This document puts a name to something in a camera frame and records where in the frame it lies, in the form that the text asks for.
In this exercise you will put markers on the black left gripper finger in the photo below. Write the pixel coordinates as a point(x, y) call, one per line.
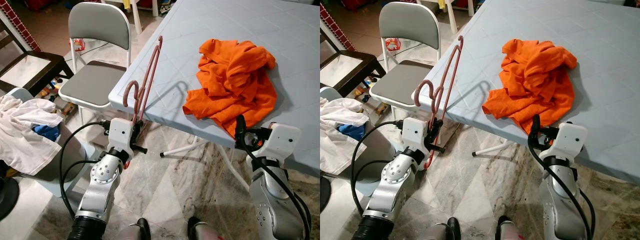
point(436, 128)
point(137, 128)

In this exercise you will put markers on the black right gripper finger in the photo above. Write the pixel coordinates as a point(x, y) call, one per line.
point(535, 129)
point(240, 131)

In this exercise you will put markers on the orange shirt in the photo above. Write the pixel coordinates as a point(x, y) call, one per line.
point(235, 85)
point(535, 82)

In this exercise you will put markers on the pink plastic clothes hanger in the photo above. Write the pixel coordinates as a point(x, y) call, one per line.
point(451, 75)
point(151, 75)

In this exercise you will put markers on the cream white shirt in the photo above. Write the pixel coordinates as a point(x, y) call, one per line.
point(22, 145)
point(335, 145)

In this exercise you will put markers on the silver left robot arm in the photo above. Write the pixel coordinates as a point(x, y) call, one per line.
point(392, 185)
point(100, 185)

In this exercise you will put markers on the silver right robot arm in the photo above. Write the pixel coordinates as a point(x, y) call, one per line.
point(272, 200)
point(557, 200)

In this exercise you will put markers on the grey laundry bin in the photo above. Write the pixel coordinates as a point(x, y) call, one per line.
point(67, 155)
point(380, 150)

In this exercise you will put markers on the blue garment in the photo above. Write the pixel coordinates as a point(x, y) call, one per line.
point(352, 131)
point(47, 132)

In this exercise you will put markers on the silver black robot left leg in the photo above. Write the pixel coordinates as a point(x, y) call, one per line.
point(440, 232)
point(132, 232)

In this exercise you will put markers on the silver black robot leg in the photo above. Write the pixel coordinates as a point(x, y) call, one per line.
point(132, 232)
point(205, 232)
point(440, 232)
point(510, 232)

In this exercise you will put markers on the red snack package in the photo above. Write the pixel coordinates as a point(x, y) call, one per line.
point(393, 45)
point(78, 45)

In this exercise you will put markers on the silver black robot right leg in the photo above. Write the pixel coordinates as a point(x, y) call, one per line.
point(205, 232)
point(510, 232)

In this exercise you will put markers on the dark wooden chair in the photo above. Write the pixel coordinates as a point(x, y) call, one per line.
point(360, 57)
point(47, 57)

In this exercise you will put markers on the grey white folding chair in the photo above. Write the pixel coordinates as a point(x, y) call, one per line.
point(97, 25)
point(407, 25)

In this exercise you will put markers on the light blue folding table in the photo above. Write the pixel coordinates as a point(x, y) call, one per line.
point(240, 20)
point(550, 20)

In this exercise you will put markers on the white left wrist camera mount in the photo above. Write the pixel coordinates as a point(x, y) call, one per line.
point(414, 134)
point(120, 135)

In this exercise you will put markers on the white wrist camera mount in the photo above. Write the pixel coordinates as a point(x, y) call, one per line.
point(570, 140)
point(120, 135)
point(282, 140)
point(414, 134)

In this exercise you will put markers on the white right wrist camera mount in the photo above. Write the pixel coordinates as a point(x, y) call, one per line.
point(570, 140)
point(282, 140)

